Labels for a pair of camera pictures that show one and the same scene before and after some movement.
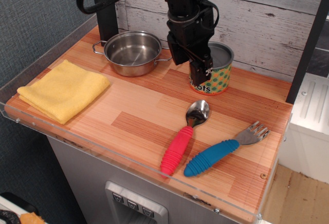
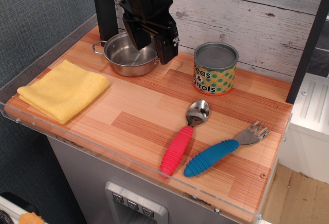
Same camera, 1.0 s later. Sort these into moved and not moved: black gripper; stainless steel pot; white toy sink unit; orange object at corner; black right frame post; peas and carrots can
Moved: black gripper; peas and carrots can
Not moved: white toy sink unit; black right frame post; orange object at corner; stainless steel pot
